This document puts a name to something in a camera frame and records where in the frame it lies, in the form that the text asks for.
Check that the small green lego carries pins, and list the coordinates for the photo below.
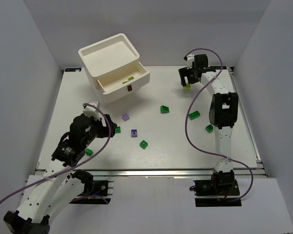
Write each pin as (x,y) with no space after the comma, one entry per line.
(209,128)
(89,151)

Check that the purple upside-down lego brick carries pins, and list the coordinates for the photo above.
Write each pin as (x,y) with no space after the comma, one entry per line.
(134,133)

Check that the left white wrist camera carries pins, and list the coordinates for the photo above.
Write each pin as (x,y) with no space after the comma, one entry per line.
(89,111)

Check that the green square lego brick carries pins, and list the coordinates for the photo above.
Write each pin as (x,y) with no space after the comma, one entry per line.
(143,144)

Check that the small green lego left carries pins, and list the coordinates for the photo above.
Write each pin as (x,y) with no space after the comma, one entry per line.
(89,151)

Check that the green sloped lego brick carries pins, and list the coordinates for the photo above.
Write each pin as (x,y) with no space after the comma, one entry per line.
(164,109)

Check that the small green lego right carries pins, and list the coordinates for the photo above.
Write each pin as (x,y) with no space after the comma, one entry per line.
(209,128)

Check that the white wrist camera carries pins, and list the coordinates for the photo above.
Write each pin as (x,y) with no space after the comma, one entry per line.
(89,111)
(190,61)

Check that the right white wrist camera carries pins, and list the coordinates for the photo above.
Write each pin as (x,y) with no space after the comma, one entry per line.
(190,61)

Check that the aluminium table front rail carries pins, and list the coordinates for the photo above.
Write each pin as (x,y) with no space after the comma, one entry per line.
(238,172)

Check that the purple studded lego brick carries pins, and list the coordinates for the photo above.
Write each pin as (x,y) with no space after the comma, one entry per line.
(125,117)

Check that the white drawer cabinet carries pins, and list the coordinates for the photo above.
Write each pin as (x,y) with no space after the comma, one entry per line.
(106,57)

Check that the flat green lego plate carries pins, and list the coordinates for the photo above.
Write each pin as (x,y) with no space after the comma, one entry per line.
(118,130)

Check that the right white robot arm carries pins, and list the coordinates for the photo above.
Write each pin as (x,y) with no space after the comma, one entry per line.
(222,117)

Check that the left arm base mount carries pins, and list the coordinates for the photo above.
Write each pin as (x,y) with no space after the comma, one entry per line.
(96,191)

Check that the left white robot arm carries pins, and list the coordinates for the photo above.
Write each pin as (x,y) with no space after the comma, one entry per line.
(60,186)

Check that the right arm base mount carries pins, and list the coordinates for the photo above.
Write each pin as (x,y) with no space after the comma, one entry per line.
(221,190)

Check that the white open drawer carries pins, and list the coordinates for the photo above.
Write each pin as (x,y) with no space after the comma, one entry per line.
(111,88)

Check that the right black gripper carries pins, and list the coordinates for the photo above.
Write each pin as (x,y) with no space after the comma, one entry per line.
(185,73)

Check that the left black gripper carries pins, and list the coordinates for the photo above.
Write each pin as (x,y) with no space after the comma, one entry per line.
(107,127)

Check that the long green lego brick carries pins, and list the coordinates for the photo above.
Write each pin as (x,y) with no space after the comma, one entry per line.
(194,115)

